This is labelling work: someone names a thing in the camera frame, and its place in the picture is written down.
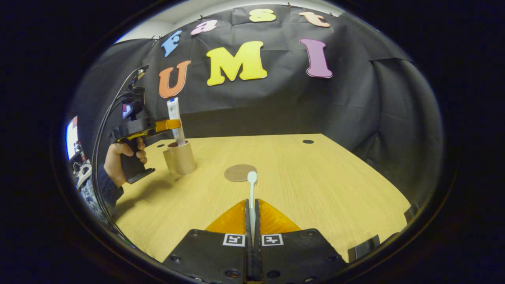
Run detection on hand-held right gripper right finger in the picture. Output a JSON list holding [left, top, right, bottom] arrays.
[[252, 198, 348, 284]]

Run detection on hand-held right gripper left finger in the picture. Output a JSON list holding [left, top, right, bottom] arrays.
[[163, 198, 253, 284]]

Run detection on white toothpaste tube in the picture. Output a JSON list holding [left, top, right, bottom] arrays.
[[166, 97, 186, 146]]

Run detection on beige cup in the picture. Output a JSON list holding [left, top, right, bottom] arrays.
[[163, 140, 197, 176]]

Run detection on white toothbrush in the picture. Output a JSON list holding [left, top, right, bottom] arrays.
[[247, 171, 258, 237]]

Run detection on brown round coaster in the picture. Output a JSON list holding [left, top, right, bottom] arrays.
[[224, 164, 258, 183]]

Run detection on bright screen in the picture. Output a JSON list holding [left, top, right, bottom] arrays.
[[65, 116, 79, 160]]

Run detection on black backdrop cloth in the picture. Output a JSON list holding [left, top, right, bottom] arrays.
[[69, 4, 444, 206]]

